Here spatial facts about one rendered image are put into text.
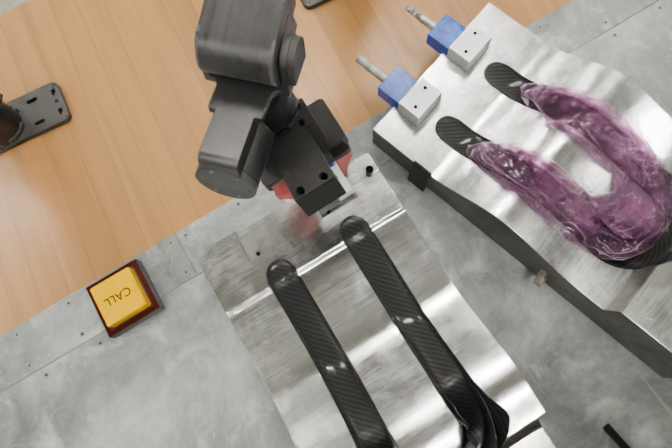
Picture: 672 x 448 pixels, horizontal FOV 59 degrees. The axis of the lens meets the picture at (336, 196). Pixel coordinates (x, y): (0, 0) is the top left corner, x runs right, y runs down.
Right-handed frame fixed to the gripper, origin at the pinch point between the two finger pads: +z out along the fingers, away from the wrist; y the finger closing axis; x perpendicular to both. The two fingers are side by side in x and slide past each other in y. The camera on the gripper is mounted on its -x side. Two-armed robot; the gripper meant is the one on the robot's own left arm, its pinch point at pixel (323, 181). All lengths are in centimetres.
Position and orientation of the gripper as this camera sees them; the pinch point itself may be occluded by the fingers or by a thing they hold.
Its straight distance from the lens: 71.4
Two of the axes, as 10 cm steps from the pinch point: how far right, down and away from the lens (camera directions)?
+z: 3.4, 4.6, 8.2
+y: 8.5, -5.3, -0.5
